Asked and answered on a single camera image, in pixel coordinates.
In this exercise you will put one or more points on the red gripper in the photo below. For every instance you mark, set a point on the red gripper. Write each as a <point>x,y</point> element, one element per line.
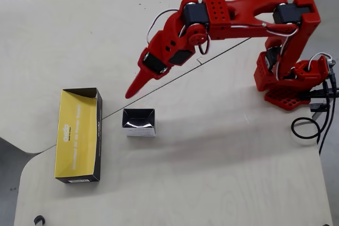
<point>151,65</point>

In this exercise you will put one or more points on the small black white box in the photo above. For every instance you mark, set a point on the small black white box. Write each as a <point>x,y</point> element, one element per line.
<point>139,121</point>

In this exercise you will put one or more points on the red robot arm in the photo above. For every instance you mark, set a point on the red robot arm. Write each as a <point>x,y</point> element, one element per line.
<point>243,6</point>

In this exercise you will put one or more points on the yellow black open box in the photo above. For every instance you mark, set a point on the yellow black open box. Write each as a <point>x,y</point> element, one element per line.
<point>75,136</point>

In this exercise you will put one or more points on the small black clip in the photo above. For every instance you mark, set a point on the small black clip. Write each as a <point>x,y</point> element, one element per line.
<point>38,220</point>

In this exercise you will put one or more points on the black table clamp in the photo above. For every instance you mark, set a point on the black table clamp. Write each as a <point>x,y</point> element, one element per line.
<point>319,107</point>

